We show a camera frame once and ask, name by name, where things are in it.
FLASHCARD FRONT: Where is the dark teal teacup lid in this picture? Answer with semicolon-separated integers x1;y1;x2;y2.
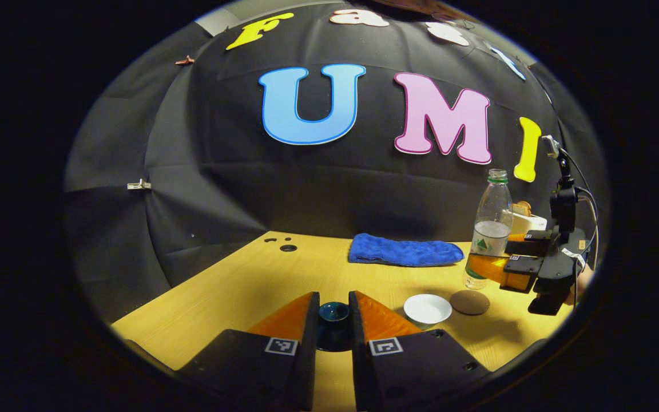
315;302;354;352

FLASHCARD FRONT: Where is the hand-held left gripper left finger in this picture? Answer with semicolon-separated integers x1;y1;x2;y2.
175;292;320;412

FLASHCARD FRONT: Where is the clear plastic water bottle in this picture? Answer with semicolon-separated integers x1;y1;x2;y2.
463;169;514;290

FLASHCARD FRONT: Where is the round brown coaster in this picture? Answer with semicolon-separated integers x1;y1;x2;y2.
450;290;491;316

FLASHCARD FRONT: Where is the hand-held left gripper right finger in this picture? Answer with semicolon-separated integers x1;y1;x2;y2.
348;291;490;412

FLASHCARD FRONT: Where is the white teacup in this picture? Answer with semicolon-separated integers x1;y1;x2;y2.
403;294;453;328

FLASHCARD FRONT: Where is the black backdrop cloth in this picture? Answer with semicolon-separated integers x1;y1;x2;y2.
63;3;610;327

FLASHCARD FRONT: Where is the blue towel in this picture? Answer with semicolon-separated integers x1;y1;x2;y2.
348;233;465;268

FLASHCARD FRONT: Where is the white toaster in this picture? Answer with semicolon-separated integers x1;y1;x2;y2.
510;211;549;235

